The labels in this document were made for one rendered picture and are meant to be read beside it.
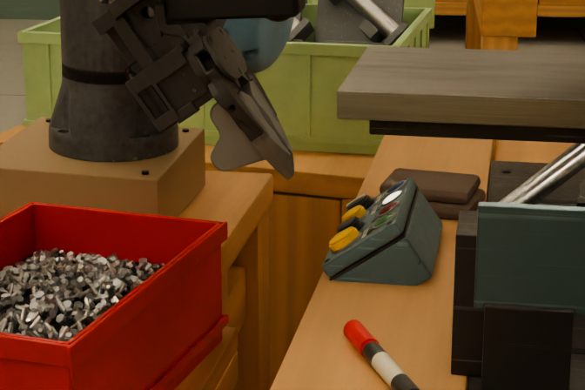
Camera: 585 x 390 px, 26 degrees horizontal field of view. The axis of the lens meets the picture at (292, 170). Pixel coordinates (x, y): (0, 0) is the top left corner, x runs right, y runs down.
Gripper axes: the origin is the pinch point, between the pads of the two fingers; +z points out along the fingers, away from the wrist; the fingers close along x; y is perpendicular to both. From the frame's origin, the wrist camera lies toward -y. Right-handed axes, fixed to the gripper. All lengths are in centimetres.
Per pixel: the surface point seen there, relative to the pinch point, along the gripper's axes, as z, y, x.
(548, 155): 24, -13, -52
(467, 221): 8.6, -13.7, 17.0
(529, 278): 12.7, -16.4, 23.4
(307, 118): 6, 19, -82
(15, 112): -33, 223, -423
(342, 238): 8.1, -0.4, 1.4
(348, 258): 9.7, -0.1, 2.4
